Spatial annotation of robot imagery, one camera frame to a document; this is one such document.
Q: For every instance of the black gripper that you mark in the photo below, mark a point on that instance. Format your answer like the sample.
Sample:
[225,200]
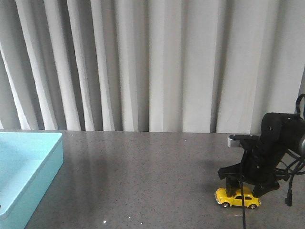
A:
[280,133]

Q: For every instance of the yellow toy beetle car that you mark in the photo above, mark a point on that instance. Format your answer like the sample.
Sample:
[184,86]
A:
[236,199]

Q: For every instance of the light blue storage box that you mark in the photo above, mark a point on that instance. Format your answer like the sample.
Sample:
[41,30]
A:
[28,164]

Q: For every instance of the grey pleated curtain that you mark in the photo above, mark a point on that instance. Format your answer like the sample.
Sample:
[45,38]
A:
[200,66]

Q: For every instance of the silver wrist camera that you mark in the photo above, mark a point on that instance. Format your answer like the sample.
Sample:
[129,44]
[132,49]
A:
[235,140]

